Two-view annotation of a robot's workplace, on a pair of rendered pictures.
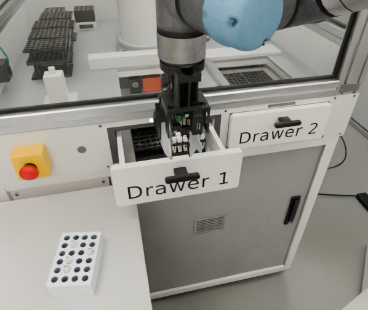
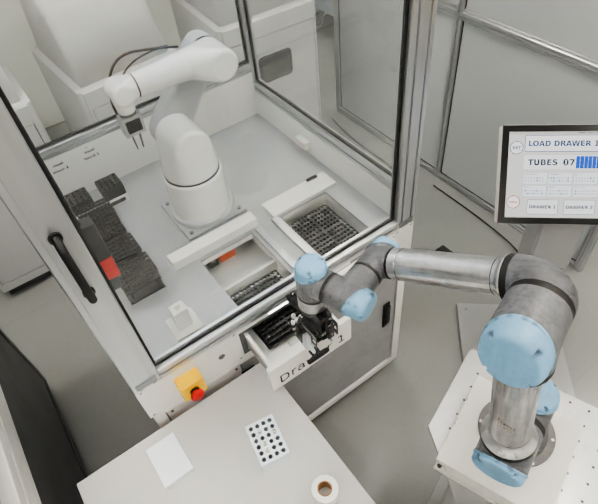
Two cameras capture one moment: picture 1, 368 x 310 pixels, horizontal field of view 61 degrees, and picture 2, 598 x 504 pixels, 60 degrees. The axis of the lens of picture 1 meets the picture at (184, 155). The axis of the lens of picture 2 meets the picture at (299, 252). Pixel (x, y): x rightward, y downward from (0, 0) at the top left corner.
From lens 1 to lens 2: 0.92 m
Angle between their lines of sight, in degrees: 16
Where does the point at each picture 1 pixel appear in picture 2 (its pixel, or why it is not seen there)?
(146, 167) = (291, 359)
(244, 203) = not seen: hidden behind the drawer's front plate
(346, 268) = (445, 334)
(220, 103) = not seen: hidden behind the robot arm
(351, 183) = (427, 237)
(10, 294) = (235, 482)
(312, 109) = not seen: hidden behind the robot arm
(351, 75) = (404, 215)
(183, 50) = (320, 307)
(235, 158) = (346, 323)
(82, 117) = (220, 336)
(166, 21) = (309, 300)
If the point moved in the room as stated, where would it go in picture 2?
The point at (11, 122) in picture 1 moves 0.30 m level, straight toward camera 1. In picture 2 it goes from (173, 365) to (260, 421)
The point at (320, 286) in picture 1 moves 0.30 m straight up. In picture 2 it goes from (427, 361) to (434, 325)
